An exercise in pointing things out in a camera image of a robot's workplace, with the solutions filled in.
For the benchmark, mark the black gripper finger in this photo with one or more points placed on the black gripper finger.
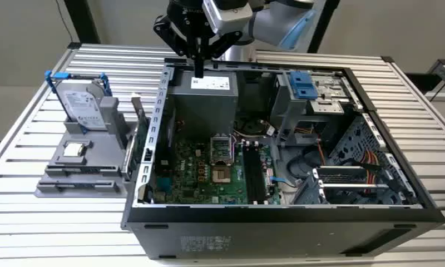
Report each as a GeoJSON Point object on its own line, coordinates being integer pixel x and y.
{"type": "Point", "coordinates": [220, 44]}
{"type": "Point", "coordinates": [174, 39]}

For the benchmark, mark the blue plastic drive latch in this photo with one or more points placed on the blue plastic drive latch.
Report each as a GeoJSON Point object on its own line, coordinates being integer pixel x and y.
{"type": "Point", "coordinates": [300, 83]}

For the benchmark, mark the green graphics card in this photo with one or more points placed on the green graphics card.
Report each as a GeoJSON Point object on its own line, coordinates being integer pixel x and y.
{"type": "Point", "coordinates": [143, 133]}

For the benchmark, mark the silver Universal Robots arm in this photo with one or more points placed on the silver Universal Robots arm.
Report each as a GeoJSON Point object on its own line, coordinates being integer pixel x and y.
{"type": "Point", "coordinates": [267, 22]}

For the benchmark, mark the blue expansion slot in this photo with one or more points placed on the blue expansion slot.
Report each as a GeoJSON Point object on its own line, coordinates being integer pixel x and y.
{"type": "Point", "coordinates": [164, 185]}

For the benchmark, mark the black CPU fan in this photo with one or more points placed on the black CPU fan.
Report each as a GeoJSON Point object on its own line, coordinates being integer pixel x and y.
{"type": "Point", "coordinates": [250, 126]}

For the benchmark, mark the black PC case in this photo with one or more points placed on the black PC case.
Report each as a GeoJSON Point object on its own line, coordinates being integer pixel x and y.
{"type": "Point", "coordinates": [244, 239]}

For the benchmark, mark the grey metal disk bay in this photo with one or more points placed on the grey metal disk bay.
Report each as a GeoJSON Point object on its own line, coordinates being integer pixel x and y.
{"type": "Point", "coordinates": [343, 173]}

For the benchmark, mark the grey power supply unit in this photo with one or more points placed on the grey power supply unit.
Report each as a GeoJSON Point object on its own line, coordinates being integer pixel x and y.
{"type": "Point", "coordinates": [204, 111]}

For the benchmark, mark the hard disk in blue carrier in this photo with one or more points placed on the hard disk in blue carrier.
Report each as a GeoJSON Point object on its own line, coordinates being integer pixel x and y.
{"type": "Point", "coordinates": [79, 103]}

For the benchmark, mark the white box wrist camera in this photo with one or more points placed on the white box wrist camera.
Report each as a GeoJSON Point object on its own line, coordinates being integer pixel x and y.
{"type": "Point", "coordinates": [226, 14]}

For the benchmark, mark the green motherboard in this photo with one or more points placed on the green motherboard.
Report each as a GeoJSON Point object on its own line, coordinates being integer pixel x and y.
{"type": "Point", "coordinates": [204, 194]}

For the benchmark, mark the grey parts rack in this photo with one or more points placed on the grey parts rack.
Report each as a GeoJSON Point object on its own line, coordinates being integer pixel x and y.
{"type": "Point", "coordinates": [104, 147]}

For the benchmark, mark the silver CPU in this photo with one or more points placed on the silver CPU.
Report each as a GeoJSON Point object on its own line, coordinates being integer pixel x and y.
{"type": "Point", "coordinates": [74, 149]}

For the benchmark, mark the CPU socket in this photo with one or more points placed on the CPU socket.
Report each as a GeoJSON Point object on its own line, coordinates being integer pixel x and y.
{"type": "Point", "coordinates": [222, 174]}

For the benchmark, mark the black frame post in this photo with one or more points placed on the black frame post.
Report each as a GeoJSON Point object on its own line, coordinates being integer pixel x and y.
{"type": "Point", "coordinates": [80, 16]}
{"type": "Point", "coordinates": [324, 27]}

